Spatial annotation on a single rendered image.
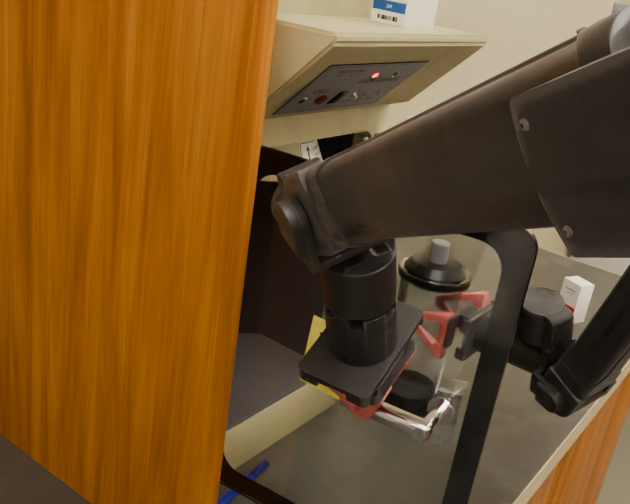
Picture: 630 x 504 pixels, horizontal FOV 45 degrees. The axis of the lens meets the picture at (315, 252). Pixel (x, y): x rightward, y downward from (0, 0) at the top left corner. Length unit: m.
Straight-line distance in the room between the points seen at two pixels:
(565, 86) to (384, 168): 0.21
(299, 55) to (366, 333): 0.26
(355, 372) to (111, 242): 0.30
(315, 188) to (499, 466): 0.75
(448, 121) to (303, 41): 0.42
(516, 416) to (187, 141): 0.78
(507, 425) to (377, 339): 0.67
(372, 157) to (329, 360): 0.28
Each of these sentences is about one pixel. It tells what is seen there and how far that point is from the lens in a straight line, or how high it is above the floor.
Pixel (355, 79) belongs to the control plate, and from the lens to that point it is 0.79.
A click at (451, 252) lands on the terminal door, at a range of 0.66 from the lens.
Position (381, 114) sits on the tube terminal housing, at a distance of 1.00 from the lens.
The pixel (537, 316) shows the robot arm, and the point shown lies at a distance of 1.02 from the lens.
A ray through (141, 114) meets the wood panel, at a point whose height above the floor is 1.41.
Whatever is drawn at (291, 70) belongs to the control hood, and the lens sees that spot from 0.70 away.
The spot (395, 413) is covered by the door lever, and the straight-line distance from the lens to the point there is 0.68.
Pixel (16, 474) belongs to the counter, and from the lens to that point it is 1.02.
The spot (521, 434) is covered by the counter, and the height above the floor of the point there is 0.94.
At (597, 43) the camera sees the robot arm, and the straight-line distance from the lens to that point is 0.19.
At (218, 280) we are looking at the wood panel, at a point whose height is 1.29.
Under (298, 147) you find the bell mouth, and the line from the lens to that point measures 0.91.
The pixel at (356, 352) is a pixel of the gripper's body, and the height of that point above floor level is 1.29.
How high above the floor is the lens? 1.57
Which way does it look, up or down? 21 degrees down
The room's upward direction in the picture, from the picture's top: 9 degrees clockwise
